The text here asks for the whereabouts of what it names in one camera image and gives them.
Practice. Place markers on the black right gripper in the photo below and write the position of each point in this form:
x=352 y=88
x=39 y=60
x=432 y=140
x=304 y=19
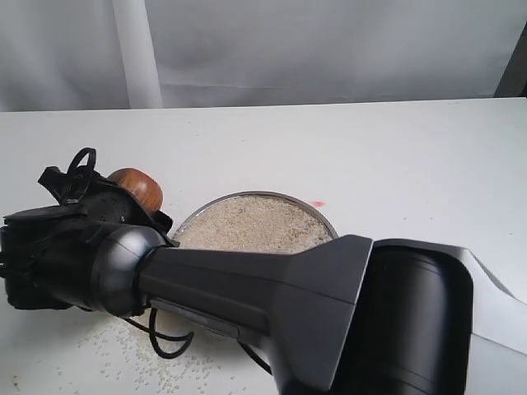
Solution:
x=83 y=252

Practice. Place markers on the brown wooden cup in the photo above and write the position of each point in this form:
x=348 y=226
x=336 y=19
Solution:
x=141 y=185

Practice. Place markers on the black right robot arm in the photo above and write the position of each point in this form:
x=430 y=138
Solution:
x=351 y=316

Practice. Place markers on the spilled rice grains on table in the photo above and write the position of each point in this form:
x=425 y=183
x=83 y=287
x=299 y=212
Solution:
x=121 y=348

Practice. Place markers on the rice in steel tray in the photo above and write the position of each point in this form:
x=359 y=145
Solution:
x=255 y=226

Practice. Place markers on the white backdrop curtain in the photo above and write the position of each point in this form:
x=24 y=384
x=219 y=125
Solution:
x=76 y=55

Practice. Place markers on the round steel tray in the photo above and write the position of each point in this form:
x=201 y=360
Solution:
x=247 y=197

